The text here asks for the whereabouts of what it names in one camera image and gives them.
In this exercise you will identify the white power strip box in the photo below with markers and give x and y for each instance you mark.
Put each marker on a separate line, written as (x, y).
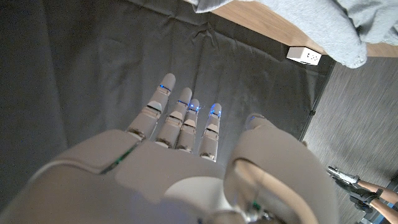
(303, 56)

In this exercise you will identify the person black gloved hand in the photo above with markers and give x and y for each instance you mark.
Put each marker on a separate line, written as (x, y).
(365, 197)
(343, 178)

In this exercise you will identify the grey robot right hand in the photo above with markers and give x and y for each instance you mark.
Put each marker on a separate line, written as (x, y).
(155, 174)

